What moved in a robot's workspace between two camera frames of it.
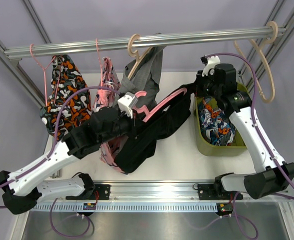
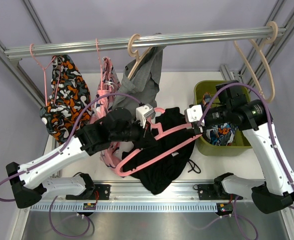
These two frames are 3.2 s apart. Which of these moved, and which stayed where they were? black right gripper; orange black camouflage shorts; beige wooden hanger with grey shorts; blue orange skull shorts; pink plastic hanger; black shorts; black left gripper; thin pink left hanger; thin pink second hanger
Moved: black left gripper; black right gripper; black shorts; pink plastic hanger
Stayed: beige wooden hanger with grey shorts; thin pink left hanger; blue orange skull shorts; orange black camouflage shorts; thin pink second hanger
